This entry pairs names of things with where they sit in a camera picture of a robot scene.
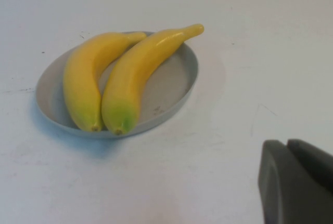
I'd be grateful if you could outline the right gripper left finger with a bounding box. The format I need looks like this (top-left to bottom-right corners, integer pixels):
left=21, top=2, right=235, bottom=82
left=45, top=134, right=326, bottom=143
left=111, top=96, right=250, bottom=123
left=257, top=140, right=333, bottom=224

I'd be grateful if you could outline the yellow plastic banana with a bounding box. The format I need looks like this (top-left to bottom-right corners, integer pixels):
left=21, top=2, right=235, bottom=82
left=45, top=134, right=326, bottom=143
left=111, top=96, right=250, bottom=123
left=63, top=31, right=148, bottom=133
left=100, top=23, right=205, bottom=136

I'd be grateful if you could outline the grey round plate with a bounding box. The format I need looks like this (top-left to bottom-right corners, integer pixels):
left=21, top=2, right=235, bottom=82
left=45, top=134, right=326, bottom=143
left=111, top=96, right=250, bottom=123
left=35, top=31, right=200, bottom=139

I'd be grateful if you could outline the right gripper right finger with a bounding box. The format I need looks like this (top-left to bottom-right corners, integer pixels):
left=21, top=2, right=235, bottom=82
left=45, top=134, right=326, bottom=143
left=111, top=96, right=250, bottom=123
left=287, top=138, right=333, bottom=182

